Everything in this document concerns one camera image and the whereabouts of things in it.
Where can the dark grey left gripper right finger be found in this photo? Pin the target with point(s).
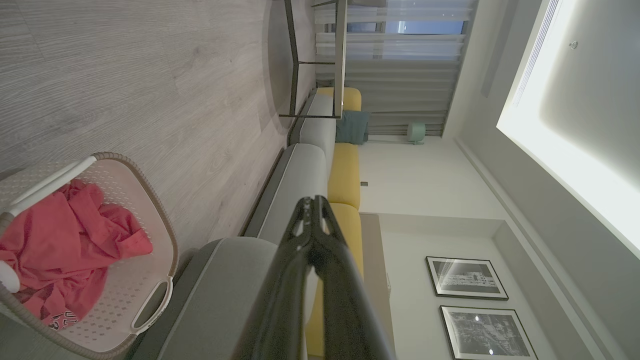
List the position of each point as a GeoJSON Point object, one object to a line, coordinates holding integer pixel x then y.
{"type": "Point", "coordinates": [345, 310]}

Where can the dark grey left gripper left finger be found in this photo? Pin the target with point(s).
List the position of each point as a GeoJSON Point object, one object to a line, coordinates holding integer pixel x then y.
{"type": "Point", "coordinates": [285, 290]}

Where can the beige perforated laundry basket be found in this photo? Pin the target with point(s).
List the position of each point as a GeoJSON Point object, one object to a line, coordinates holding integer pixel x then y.
{"type": "Point", "coordinates": [135, 280]}

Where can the grey fabric sofa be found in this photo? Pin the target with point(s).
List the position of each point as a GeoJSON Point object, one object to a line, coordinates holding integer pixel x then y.
{"type": "Point", "coordinates": [295, 185]}

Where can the black framed monochrome picture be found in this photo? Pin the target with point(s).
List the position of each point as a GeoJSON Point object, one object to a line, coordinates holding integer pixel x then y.
{"type": "Point", "coordinates": [467, 278]}
{"type": "Point", "coordinates": [487, 334]}

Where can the teal throw pillow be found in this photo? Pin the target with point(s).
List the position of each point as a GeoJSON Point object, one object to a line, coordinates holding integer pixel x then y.
{"type": "Point", "coordinates": [351, 127]}

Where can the pale green round fan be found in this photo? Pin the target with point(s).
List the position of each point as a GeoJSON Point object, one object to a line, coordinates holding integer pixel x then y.
{"type": "Point", "coordinates": [416, 132]}

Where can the red crumpled clothing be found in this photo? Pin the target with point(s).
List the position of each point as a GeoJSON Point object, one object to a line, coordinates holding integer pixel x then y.
{"type": "Point", "coordinates": [55, 245]}

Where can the grey sheer curtain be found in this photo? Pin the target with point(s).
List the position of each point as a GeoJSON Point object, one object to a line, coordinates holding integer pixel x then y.
{"type": "Point", "coordinates": [405, 80]}

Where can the long ceiling air vent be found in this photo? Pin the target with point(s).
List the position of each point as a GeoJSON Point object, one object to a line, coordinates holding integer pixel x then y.
{"type": "Point", "coordinates": [535, 55]}

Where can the metal frame coffee table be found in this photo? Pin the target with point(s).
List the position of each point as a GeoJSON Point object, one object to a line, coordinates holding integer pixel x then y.
{"type": "Point", "coordinates": [340, 60]}

